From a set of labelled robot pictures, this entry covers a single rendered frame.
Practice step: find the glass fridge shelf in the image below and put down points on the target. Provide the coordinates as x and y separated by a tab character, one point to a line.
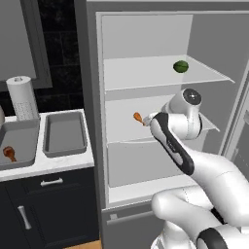
146	73
126	126

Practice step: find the white paper towel roll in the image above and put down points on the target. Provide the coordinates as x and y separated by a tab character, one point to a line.
22	99

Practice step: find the green avocado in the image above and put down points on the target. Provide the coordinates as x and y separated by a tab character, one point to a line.
181	66

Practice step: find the grey tupperware container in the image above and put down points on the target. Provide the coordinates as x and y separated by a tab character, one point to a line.
21	142
64	134

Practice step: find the grey wall cupboard door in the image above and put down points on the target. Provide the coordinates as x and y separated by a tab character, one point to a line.
19	39

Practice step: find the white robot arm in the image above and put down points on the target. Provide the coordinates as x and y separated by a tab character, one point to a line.
227	184

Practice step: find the grey fridge door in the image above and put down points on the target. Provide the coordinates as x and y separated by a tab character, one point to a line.
238	129

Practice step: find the grey freezer drawer front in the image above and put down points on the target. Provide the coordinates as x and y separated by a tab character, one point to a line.
129	231

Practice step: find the grey open fridge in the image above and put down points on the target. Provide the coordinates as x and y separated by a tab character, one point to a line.
142	35

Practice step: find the dark cupboard door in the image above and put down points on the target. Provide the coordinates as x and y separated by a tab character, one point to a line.
5	220
58	217

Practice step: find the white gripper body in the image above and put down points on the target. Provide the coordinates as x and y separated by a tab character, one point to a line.
148	120

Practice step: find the brown chicken drumstick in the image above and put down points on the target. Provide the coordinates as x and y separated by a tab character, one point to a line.
137	116
9	152

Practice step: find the dark drawer front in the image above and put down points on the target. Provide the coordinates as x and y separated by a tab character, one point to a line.
71	183

